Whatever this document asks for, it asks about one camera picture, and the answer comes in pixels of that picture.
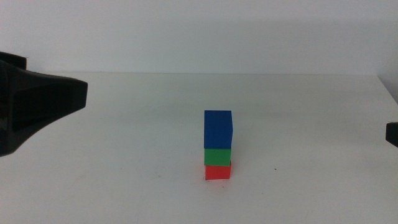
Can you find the blue cube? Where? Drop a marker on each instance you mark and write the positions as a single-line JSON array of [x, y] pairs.
[[217, 129]]

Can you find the green cube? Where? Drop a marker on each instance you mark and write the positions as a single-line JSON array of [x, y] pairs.
[[217, 156]]

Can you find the red cube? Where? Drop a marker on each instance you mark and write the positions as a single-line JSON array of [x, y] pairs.
[[217, 172]]

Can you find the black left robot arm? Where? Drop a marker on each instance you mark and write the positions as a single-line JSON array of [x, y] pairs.
[[34, 104]]

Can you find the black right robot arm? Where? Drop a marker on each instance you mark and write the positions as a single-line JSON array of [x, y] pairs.
[[392, 133]]

